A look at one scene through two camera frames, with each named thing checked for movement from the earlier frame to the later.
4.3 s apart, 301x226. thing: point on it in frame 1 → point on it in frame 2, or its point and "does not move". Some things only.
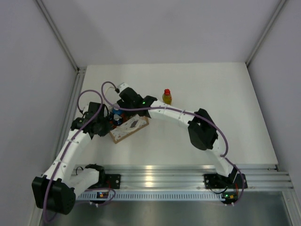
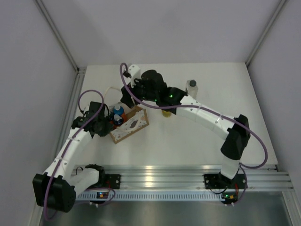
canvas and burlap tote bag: [120, 132] does not move
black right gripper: [122, 103] → [127, 99]
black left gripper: [108, 127] does not move
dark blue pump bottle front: [117, 120] does not move
